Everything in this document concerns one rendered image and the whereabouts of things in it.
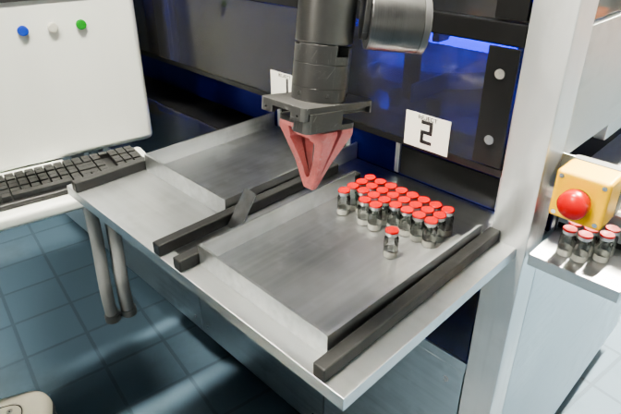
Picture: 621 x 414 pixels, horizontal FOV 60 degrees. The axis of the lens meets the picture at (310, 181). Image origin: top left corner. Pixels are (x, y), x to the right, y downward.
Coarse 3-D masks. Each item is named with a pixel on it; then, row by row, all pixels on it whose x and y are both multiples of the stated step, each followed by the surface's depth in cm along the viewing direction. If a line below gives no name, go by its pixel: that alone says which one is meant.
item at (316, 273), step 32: (320, 192) 93; (256, 224) 85; (288, 224) 89; (320, 224) 89; (352, 224) 89; (224, 256) 81; (256, 256) 81; (288, 256) 81; (320, 256) 81; (352, 256) 81; (416, 256) 81; (448, 256) 78; (256, 288) 70; (288, 288) 74; (320, 288) 74; (352, 288) 74; (384, 288) 74; (288, 320) 66; (320, 320) 68; (352, 320) 64; (320, 352) 64
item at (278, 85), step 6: (276, 72) 109; (276, 78) 110; (282, 78) 109; (288, 78) 107; (276, 84) 110; (282, 84) 109; (288, 84) 108; (276, 90) 111; (282, 90) 110; (288, 90) 108
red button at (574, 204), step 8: (568, 192) 71; (576, 192) 71; (560, 200) 72; (568, 200) 71; (576, 200) 70; (584, 200) 70; (560, 208) 72; (568, 208) 71; (576, 208) 70; (584, 208) 70; (568, 216) 72; (576, 216) 71
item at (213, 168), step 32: (224, 128) 118; (256, 128) 125; (160, 160) 108; (192, 160) 111; (224, 160) 111; (256, 160) 111; (288, 160) 111; (192, 192) 97; (224, 192) 99; (256, 192) 94
